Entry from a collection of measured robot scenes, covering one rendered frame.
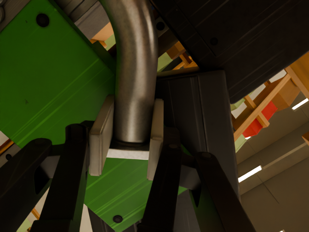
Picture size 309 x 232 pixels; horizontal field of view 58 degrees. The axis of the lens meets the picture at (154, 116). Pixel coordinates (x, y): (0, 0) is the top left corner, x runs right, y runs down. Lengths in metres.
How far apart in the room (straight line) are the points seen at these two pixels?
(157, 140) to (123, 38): 0.07
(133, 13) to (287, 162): 7.73
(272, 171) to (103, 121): 7.76
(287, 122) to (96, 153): 9.61
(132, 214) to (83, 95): 0.13
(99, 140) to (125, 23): 0.08
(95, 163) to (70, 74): 0.09
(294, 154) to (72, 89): 7.66
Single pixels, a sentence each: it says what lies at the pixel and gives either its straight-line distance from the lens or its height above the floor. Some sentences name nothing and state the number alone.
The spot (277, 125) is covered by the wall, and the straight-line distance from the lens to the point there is 9.71.
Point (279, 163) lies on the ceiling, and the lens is 7.85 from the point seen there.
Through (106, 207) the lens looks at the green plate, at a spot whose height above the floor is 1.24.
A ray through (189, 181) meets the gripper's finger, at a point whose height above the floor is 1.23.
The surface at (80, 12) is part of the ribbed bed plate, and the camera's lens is 0.25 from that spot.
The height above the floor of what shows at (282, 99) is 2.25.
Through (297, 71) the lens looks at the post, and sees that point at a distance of 1.03.
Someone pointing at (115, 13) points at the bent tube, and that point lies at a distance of 0.19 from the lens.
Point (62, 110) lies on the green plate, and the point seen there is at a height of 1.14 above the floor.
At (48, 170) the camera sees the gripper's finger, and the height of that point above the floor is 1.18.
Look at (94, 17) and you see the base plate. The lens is 0.84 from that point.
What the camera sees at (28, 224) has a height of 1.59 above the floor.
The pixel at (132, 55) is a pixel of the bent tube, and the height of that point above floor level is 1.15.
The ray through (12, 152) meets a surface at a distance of 0.45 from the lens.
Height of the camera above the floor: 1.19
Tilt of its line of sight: 2 degrees up
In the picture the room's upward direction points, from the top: 142 degrees clockwise
